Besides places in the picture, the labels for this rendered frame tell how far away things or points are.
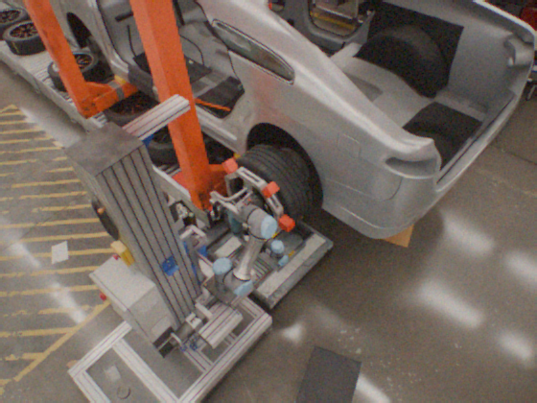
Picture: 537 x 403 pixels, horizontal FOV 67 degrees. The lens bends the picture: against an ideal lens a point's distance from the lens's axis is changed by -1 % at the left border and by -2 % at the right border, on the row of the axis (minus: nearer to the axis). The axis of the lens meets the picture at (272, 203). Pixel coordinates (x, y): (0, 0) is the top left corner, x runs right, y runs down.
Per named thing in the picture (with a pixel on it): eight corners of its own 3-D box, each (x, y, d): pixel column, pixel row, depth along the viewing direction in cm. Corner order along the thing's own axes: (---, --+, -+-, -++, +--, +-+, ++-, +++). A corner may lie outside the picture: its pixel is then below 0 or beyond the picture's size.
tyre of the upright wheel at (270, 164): (283, 219, 350) (328, 209, 292) (264, 235, 339) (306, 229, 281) (239, 155, 338) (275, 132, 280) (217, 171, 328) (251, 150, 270)
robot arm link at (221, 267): (224, 263, 261) (221, 251, 251) (239, 275, 254) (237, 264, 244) (211, 275, 256) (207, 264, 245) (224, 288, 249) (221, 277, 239)
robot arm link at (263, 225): (233, 280, 255) (263, 205, 235) (249, 296, 248) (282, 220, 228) (220, 286, 245) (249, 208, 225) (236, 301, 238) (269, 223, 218)
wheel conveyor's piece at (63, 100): (138, 98, 544) (129, 72, 514) (81, 130, 506) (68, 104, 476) (100, 72, 591) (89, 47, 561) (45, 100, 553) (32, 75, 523)
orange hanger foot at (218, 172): (260, 168, 371) (257, 139, 345) (218, 201, 348) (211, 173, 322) (247, 160, 379) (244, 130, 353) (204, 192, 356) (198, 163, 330)
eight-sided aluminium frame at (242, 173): (285, 240, 312) (283, 192, 270) (279, 246, 309) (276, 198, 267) (236, 204, 337) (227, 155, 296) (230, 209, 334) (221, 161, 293)
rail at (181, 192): (217, 220, 380) (213, 204, 363) (209, 225, 376) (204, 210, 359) (82, 115, 496) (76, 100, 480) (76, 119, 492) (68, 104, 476)
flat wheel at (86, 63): (112, 64, 551) (105, 48, 533) (96, 93, 509) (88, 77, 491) (66, 65, 556) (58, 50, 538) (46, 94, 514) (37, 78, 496)
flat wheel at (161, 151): (132, 158, 426) (125, 141, 408) (164, 120, 466) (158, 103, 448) (188, 171, 409) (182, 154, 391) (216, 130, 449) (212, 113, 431)
